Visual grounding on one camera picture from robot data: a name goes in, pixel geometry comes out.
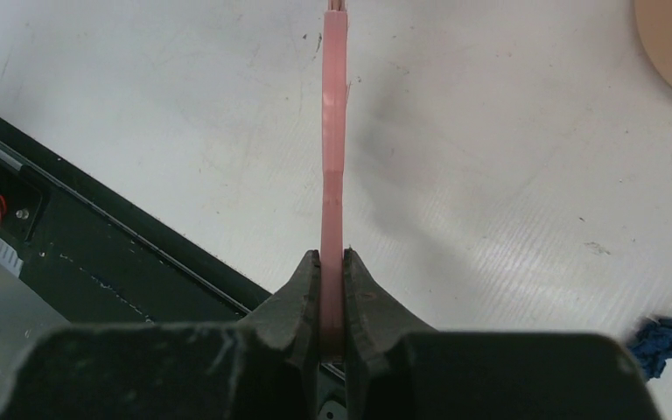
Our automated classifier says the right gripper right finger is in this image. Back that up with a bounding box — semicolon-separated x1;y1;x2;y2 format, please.
342;248;437;378

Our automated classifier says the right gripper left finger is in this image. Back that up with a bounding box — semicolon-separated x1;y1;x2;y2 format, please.
237;249;322;372

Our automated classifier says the pink hand brush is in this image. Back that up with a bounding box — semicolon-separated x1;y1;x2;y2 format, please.
319;1;348;362

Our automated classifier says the dark blue paper scrap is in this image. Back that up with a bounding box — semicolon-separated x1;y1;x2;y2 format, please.
626;318;672;381

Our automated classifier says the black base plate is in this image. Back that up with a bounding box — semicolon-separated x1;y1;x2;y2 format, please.
0;95;349;384

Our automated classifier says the right white cable duct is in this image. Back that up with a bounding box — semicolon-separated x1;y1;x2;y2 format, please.
0;240;24;278

